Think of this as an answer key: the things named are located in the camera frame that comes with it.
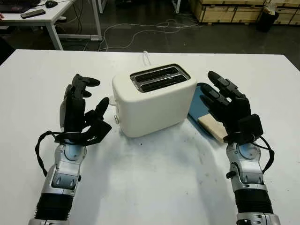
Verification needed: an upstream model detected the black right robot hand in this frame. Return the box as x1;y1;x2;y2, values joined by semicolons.
200;71;253;143

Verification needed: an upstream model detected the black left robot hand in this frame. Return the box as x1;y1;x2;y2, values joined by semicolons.
58;74;110;141

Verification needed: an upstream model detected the pale bread slice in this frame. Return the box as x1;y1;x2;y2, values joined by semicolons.
197;114;228;143

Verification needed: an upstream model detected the blue plastic tray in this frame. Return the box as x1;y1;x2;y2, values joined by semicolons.
187;82;229;141

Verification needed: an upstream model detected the black waste bin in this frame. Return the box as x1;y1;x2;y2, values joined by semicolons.
256;6;280;33

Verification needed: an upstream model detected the wooden plywood crate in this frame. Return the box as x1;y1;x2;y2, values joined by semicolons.
189;0;267;24
273;0;300;25

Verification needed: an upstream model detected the white office desk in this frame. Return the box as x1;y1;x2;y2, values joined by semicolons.
0;0;103;51

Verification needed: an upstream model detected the black remote control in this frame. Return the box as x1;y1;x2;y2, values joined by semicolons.
20;9;46;19

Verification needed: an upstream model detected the black laptop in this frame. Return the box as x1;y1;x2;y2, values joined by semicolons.
0;0;41;14

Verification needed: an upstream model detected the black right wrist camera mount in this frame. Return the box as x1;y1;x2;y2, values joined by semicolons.
238;113;263;144

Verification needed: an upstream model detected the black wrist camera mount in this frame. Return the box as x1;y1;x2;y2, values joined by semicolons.
238;113;263;144
81;118;113;143

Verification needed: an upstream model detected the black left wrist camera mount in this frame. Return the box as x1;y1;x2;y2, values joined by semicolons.
81;118;113;143

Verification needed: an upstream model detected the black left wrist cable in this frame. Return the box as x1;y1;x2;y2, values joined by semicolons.
35;130;71;177

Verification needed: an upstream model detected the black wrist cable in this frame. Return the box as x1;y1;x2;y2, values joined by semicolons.
254;135;275;174
35;130;71;177

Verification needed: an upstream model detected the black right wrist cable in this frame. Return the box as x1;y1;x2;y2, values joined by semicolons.
254;135;275;174

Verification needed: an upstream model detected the white toaster power cord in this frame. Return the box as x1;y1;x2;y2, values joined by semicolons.
142;51;152;67

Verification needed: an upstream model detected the white floor cable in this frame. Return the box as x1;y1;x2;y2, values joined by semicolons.
98;18;204;51

